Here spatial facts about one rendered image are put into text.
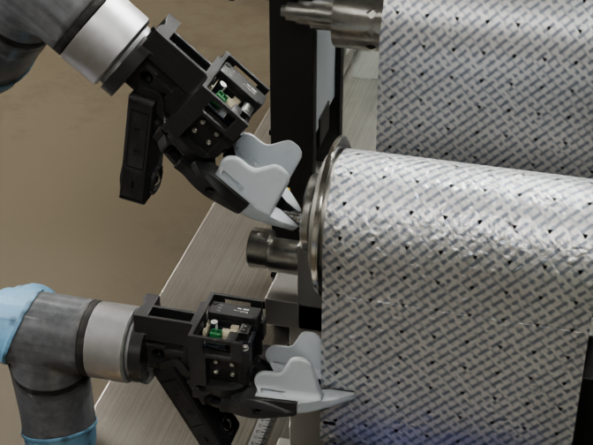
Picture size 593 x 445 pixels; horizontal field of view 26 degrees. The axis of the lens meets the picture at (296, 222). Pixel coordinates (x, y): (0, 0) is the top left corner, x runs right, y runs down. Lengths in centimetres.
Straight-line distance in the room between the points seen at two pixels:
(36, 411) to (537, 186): 54
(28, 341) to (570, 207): 52
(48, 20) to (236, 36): 344
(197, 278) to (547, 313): 69
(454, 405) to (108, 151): 274
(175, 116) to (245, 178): 8
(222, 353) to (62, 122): 288
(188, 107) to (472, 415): 38
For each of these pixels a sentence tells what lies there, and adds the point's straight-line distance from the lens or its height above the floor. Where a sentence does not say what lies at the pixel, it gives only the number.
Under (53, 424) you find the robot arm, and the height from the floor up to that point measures 102.
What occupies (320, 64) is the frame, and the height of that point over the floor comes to 124.
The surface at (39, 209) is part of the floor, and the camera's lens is 360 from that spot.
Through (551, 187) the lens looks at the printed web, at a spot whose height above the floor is 131.
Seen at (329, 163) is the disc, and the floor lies 132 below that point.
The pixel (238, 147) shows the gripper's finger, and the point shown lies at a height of 131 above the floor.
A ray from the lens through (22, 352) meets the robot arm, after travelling 126.
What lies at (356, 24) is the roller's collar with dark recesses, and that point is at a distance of 133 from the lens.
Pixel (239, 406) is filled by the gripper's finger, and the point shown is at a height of 110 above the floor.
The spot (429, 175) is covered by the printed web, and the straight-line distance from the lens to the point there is 112.
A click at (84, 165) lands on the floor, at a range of 379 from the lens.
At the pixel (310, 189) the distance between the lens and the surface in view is 115.
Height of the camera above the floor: 188
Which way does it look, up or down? 33 degrees down
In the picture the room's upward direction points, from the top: straight up
